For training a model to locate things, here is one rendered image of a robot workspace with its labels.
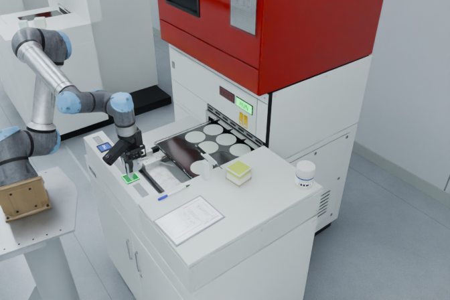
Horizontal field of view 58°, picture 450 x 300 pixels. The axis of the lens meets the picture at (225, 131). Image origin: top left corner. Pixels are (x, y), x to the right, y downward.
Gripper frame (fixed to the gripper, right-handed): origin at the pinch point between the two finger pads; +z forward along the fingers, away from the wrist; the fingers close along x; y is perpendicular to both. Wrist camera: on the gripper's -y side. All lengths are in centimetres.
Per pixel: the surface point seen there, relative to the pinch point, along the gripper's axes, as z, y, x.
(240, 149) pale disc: 8, 53, -5
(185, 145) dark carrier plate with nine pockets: 7.8, 34.7, 13.3
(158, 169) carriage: 9.7, 16.5, 7.3
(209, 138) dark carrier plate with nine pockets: 7.7, 47.3, 11.4
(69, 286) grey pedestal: 67, -31, 19
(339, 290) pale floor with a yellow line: 98, 93, -49
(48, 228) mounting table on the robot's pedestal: 15.8, -32.7, 7.7
